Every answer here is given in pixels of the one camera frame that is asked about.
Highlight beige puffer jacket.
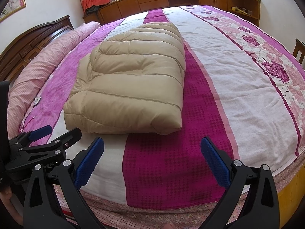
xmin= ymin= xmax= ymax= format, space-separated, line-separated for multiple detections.
xmin=63 ymin=22 xmax=186 ymax=135

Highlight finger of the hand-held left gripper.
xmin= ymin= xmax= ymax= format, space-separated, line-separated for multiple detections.
xmin=10 ymin=124 xmax=52 ymax=151
xmin=6 ymin=127 xmax=82 ymax=170

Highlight wooden chair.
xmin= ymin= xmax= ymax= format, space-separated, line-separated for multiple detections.
xmin=293 ymin=38 xmax=305 ymax=65

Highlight pink checked rolled quilt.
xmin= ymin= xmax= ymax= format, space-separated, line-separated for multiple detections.
xmin=7 ymin=21 xmax=101 ymax=139

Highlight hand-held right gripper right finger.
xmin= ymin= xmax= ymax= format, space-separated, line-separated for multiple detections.
xmin=201 ymin=136 xmax=280 ymax=229

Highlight person's left hand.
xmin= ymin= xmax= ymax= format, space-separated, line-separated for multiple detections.
xmin=0 ymin=187 xmax=24 ymax=225

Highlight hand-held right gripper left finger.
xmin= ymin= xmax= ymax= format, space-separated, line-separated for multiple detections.
xmin=23 ymin=137 xmax=105 ymax=229

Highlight dark clothes pile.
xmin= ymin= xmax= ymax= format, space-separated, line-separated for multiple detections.
xmin=85 ymin=5 xmax=100 ymax=15

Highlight yellow wooden bed base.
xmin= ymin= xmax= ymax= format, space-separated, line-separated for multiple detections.
xmin=278 ymin=164 xmax=305 ymax=229

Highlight dark wooden headboard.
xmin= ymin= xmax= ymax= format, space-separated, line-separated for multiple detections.
xmin=0 ymin=15 xmax=73 ymax=83

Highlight framed wall picture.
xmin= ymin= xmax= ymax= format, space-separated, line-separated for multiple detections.
xmin=0 ymin=0 xmax=26 ymax=23

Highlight wooden shelf ornaments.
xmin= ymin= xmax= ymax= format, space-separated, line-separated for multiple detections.
xmin=232 ymin=6 xmax=253 ymax=15

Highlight purple floral striped bedspread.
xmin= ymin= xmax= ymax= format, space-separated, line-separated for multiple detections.
xmin=18 ymin=5 xmax=305 ymax=208

